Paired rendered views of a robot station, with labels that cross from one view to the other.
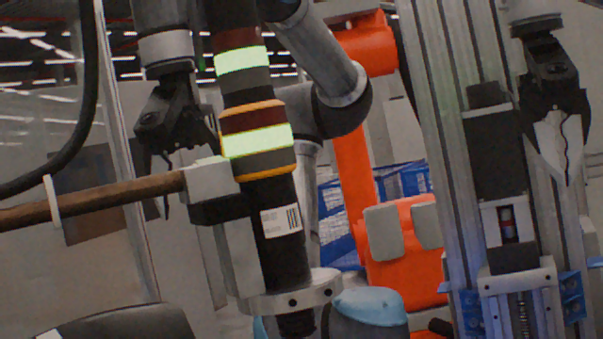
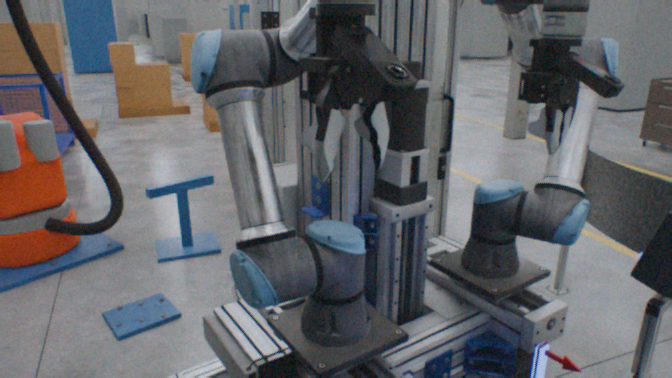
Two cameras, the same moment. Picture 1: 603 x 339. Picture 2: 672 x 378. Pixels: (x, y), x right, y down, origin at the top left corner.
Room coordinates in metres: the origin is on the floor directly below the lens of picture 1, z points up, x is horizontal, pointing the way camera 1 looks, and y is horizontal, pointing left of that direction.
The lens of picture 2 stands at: (0.66, 0.65, 1.67)
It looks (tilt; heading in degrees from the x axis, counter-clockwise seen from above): 19 degrees down; 309
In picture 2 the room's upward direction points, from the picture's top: straight up
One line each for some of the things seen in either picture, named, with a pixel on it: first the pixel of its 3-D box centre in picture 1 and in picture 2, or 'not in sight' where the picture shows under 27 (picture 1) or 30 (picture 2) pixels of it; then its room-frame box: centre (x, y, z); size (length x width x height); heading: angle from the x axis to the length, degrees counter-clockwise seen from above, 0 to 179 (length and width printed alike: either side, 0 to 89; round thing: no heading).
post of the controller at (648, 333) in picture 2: not in sight; (647, 338); (0.72, -0.57, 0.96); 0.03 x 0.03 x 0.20; 77
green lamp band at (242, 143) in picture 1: (257, 140); not in sight; (0.48, 0.02, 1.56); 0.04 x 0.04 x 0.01
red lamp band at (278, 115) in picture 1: (253, 121); not in sight; (0.48, 0.02, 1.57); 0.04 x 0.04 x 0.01
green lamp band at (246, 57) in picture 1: (241, 61); not in sight; (0.48, 0.02, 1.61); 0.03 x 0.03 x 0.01
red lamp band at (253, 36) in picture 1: (237, 41); not in sight; (0.48, 0.02, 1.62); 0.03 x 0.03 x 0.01
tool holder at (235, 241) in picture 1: (261, 230); not in sight; (0.48, 0.03, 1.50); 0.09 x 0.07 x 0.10; 112
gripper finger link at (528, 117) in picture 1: (538, 119); (554, 107); (0.93, -0.30, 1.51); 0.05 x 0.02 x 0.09; 79
